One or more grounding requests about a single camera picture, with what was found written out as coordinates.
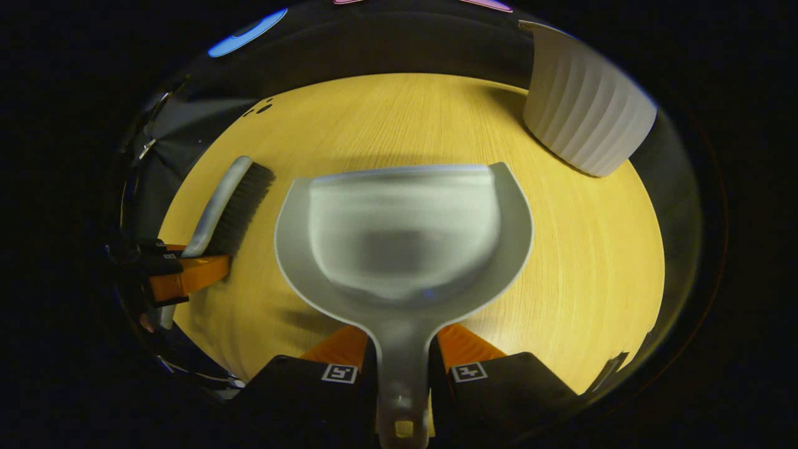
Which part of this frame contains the small white broom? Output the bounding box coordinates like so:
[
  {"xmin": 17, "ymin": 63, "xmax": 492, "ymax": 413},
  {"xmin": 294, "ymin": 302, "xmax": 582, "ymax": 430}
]
[{"xmin": 159, "ymin": 156, "xmax": 276, "ymax": 330}]

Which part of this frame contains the white ribbed garbage bin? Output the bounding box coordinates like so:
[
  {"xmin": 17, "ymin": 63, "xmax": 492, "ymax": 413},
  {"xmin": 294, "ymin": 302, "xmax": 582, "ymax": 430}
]
[{"xmin": 519, "ymin": 20, "xmax": 658, "ymax": 178}]

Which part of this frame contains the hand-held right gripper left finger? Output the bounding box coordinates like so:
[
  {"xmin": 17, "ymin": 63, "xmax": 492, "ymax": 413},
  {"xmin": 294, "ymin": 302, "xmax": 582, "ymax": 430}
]
[{"xmin": 240, "ymin": 324, "xmax": 378, "ymax": 449}]

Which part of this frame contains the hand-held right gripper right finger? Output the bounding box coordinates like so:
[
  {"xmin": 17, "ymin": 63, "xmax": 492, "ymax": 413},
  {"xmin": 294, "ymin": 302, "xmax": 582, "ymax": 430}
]
[{"xmin": 429, "ymin": 323, "xmax": 580, "ymax": 449}]

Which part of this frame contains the white dustpan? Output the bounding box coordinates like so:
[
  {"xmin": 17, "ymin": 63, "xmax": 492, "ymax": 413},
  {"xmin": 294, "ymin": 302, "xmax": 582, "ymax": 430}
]
[{"xmin": 274, "ymin": 162, "xmax": 535, "ymax": 449}]

